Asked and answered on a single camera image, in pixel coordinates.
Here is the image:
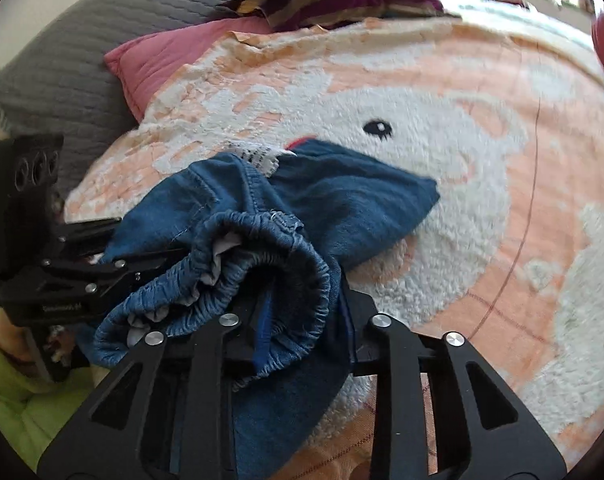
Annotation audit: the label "grey quilted pillow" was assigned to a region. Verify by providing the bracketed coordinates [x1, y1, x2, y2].
[0, 0, 263, 186]

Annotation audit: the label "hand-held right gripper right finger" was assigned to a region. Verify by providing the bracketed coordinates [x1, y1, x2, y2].
[339, 285, 568, 480]

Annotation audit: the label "person's left forearm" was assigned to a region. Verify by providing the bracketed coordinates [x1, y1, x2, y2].
[0, 305, 108, 471]

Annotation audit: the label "blue denim pants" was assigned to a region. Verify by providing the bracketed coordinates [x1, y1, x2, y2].
[74, 137, 442, 480]

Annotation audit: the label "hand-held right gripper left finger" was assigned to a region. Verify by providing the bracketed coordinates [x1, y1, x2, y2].
[37, 304, 278, 480]

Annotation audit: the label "pale green bed sheet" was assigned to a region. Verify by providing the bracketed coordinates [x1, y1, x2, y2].
[442, 0, 597, 56]

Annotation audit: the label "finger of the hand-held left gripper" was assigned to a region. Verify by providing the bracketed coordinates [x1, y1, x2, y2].
[51, 216, 124, 262]
[5, 246, 189, 323]

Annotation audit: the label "pink pillow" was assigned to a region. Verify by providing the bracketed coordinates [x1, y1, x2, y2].
[104, 15, 278, 123]

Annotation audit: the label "printed fleece blanket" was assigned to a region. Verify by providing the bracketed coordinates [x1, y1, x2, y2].
[64, 10, 604, 480]

